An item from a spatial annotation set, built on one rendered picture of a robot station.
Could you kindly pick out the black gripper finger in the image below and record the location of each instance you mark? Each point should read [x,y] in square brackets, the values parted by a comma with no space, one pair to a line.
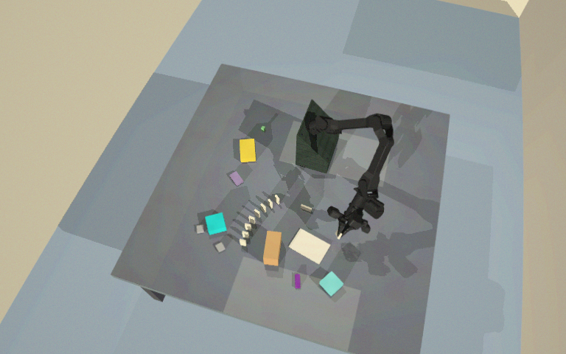
[340,228]
[347,229]

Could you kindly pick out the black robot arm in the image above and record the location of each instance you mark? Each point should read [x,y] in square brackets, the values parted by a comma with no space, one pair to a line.
[371,178]

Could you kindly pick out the yellow rectangular block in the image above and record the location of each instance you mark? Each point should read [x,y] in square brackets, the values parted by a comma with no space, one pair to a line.
[247,150]

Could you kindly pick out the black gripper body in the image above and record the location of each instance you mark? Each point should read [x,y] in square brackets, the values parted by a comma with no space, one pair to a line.
[335,213]

